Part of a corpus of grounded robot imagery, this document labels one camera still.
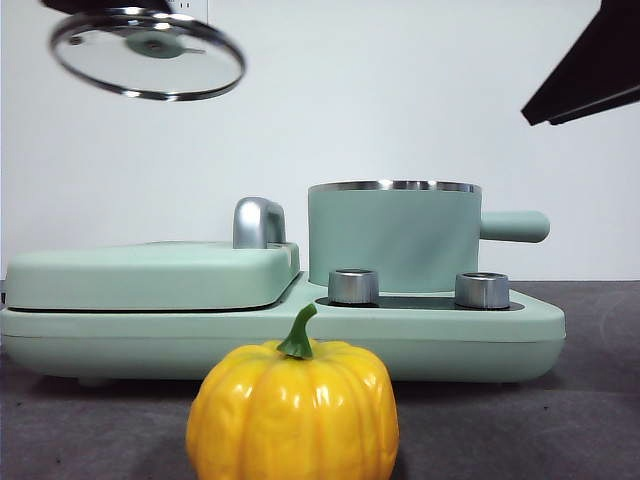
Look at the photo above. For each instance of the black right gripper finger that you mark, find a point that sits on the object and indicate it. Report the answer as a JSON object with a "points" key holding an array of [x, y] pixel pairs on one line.
{"points": [[600, 65]]}

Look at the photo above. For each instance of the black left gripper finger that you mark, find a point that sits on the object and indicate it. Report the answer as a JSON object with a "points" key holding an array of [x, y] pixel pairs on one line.
{"points": [[100, 4]]}

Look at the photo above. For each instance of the glass lid with green knob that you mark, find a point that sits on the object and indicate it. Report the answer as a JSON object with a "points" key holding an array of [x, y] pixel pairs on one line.
{"points": [[150, 70]]}

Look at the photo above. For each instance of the yellow pumpkin with green stem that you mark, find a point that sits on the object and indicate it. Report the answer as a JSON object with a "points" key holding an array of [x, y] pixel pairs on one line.
{"points": [[290, 410]]}

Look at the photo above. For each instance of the silver control knob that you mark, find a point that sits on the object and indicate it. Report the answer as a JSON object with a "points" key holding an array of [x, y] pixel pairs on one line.
{"points": [[352, 287], [481, 291]]}

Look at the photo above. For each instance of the green griddle cover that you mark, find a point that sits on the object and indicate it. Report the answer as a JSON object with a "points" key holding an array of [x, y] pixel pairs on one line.
{"points": [[150, 280]]}

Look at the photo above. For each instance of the green breakfast machine base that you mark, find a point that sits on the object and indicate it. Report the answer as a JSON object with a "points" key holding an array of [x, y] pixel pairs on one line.
{"points": [[150, 345]]}

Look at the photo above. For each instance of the white wall socket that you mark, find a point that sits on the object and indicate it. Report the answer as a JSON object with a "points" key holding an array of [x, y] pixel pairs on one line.
{"points": [[192, 7]]}

